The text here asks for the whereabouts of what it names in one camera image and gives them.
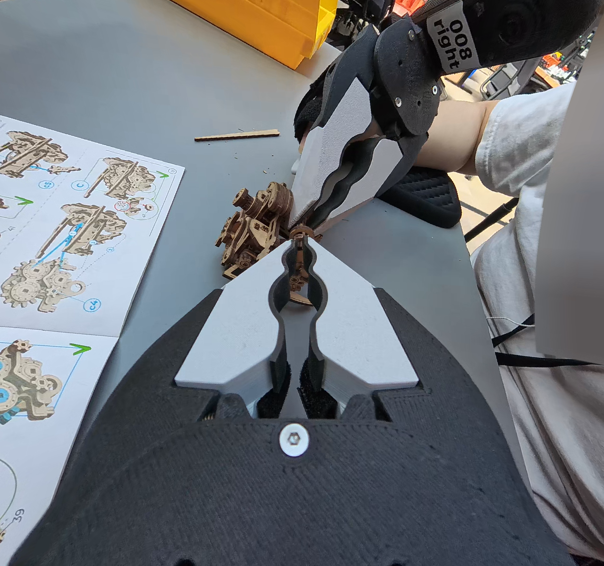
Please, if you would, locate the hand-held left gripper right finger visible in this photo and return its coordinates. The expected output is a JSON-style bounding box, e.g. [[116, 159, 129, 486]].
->
[[296, 239, 421, 419]]

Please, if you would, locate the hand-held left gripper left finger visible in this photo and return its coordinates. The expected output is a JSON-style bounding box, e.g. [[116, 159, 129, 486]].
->
[[174, 239, 295, 419]]

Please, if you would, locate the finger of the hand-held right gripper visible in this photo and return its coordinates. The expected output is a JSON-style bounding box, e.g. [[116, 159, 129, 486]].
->
[[304, 139, 404, 234], [288, 76, 373, 229]]

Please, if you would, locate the small wooden wheel part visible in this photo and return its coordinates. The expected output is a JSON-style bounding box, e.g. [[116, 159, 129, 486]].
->
[[288, 225, 326, 246]]

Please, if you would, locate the wooden mechanical puzzle model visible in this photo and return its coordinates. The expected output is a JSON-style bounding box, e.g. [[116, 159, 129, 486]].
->
[[215, 181, 326, 309]]

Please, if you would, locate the grey desk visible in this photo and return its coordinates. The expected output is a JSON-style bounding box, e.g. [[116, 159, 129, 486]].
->
[[0, 0, 531, 566]]

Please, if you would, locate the thin wooden stick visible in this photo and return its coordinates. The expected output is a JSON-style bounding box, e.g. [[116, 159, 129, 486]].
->
[[194, 128, 280, 142]]

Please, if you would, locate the person's white shirt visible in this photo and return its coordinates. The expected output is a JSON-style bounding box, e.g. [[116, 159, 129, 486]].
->
[[467, 82, 604, 562]]

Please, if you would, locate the assembly instruction booklet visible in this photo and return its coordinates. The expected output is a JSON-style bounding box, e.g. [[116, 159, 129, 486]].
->
[[0, 115, 186, 545]]

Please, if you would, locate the yellow plastic bin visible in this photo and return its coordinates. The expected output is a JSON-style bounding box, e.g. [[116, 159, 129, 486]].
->
[[131, 0, 343, 71]]

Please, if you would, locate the black strap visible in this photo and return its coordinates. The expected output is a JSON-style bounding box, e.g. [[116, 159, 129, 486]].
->
[[491, 328, 595, 368]]

